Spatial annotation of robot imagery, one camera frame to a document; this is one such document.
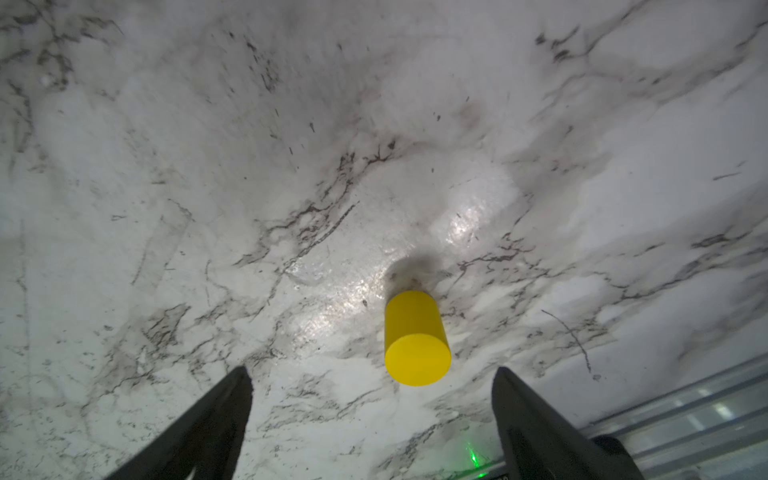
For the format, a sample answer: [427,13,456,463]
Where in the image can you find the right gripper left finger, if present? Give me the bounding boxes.
[109,366,253,479]

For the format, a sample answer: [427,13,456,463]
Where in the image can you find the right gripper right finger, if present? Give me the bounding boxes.
[491,367,643,479]

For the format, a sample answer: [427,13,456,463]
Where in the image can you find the yellow wood cylinder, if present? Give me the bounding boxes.
[384,290,452,387]

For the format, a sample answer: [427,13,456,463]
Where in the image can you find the aluminium front rail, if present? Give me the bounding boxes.
[467,355,767,479]

